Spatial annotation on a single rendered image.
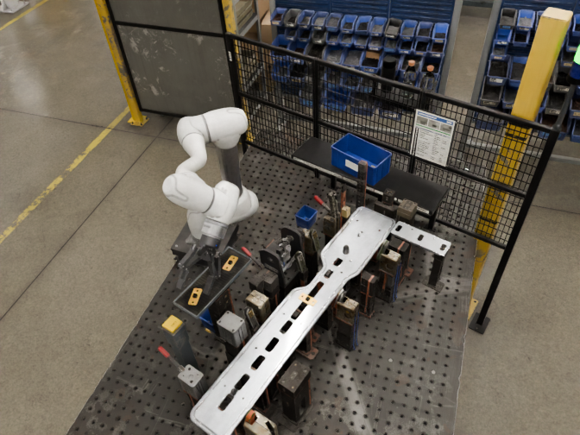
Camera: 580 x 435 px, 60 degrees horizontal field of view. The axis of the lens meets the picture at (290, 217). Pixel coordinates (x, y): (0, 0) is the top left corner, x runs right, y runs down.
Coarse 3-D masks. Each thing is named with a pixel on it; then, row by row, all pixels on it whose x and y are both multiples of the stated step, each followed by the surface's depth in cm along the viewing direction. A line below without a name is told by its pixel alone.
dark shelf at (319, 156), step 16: (304, 144) 306; (320, 144) 305; (304, 160) 296; (320, 160) 295; (336, 176) 287; (352, 176) 283; (384, 176) 282; (400, 176) 281; (416, 176) 280; (400, 192) 272; (416, 192) 271; (432, 192) 270; (432, 208) 262
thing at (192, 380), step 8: (192, 368) 203; (184, 376) 200; (192, 376) 200; (200, 376) 200; (184, 384) 202; (192, 384) 198; (200, 384) 201; (192, 392) 202; (200, 392) 204; (192, 400) 214
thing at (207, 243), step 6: (204, 240) 185; (210, 240) 184; (216, 240) 185; (204, 246) 185; (210, 246) 185; (216, 246) 186; (198, 252) 185; (204, 252) 185; (210, 252) 188; (204, 258) 186; (210, 258) 188
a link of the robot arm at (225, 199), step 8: (224, 184) 186; (232, 184) 187; (216, 192) 183; (224, 192) 185; (232, 192) 186; (216, 200) 182; (224, 200) 184; (232, 200) 186; (208, 208) 181; (216, 208) 182; (224, 208) 184; (232, 208) 186; (208, 216) 185; (216, 216) 184; (224, 216) 185; (232, 216) 188
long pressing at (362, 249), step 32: (352, 224) 261; (384, 224) 260; (320, 256) 247; (352, 256) 246; (256, 352) 213; (288, 352) 212; (224, 384) 203; (256, 384) 203; (192, 416) 195; (224, 416) 194
